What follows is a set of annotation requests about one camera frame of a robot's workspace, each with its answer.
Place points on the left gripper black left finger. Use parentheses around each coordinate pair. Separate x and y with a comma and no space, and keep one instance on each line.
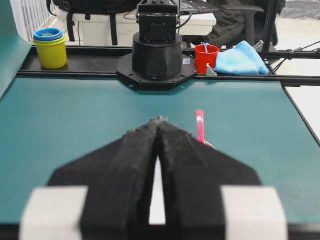
(98,196)

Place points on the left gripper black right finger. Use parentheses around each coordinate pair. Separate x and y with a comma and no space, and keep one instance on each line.
(211,196)

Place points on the red plastic spoon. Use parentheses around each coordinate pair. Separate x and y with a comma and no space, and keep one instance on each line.
(200,128)

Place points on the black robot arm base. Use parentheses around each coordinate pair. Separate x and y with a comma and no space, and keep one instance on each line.
(157,58)

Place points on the red plastic cup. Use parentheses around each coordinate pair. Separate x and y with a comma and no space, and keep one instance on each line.
(205,54)

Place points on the light blue cloth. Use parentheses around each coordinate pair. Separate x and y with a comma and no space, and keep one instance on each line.
(243,59)

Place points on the stacked yellow and blue cups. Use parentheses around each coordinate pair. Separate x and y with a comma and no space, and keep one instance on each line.
(50,44)

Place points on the black laptop keyboard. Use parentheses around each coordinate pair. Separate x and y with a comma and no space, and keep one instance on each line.
(194,6)

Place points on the black backpack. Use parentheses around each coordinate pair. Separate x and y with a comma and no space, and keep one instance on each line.
(93,7)

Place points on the black office chair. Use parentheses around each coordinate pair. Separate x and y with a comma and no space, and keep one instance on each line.
(230,28)

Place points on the black aluminium frame rail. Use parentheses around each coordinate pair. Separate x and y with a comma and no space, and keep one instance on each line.
(108,62)

